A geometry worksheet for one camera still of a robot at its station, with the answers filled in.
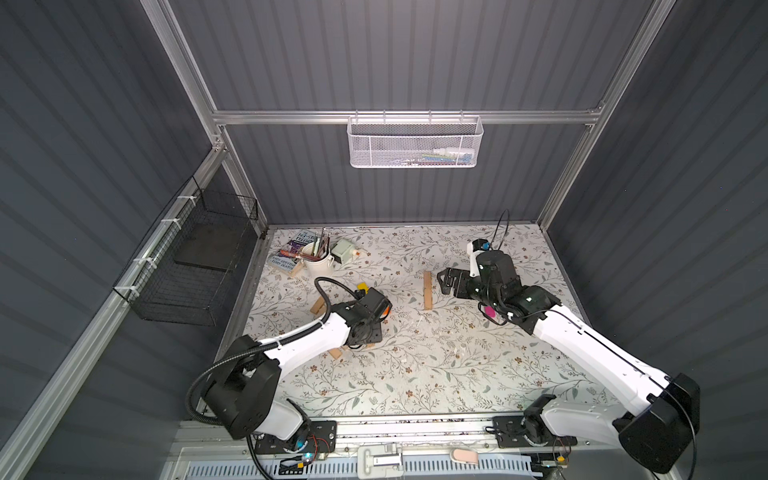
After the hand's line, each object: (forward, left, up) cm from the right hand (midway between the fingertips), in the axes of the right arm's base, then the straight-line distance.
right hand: (456, 276), depth 77 cm
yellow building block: (+11, +27, -22) cm, 37 cm away
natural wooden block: (+6, +5, -22) cm, 24 cm away
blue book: (+22, +54, -19) cm, 62 cm away
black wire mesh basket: (+3, +73, -3) cm, 73 cm away
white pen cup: (+14, +41, -12) cm, 45 cm away
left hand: (-9, +22, -18) cm, 30 cm away
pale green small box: (+23, +35, -17) cm, 46 cm away
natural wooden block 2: (-13, +33, -22) cm, 42 cm away
